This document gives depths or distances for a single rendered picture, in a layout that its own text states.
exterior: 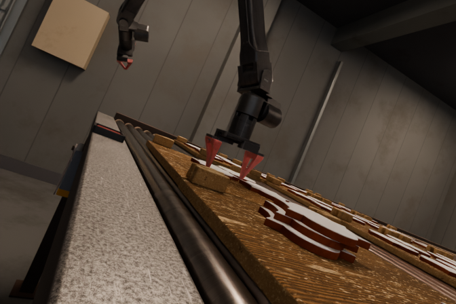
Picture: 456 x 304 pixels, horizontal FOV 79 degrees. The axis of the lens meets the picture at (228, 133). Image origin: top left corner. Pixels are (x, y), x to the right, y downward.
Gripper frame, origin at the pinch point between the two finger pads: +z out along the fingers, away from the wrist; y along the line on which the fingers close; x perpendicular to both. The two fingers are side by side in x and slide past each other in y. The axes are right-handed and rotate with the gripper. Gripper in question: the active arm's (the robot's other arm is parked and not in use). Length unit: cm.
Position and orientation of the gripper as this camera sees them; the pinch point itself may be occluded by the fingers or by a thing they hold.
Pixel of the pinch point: (225, 170)
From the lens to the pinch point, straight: 69.3
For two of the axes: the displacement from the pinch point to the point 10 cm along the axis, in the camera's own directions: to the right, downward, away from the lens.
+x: 3.8, 1.3, -9.1
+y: -8.5, -3.3, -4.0
